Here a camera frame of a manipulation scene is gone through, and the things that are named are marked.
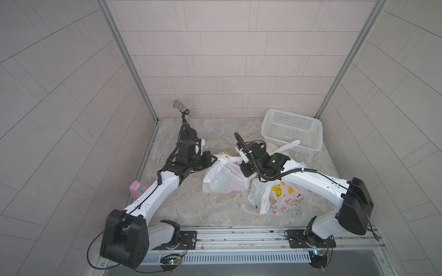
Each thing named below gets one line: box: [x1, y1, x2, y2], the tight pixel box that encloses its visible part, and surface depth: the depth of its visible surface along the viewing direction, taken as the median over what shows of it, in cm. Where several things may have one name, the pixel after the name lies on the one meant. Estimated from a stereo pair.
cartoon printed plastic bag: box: [247, 179, 306, 217], surface depth 77 cm
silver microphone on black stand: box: [172, 99, 194, 129], surface depth 88 cm
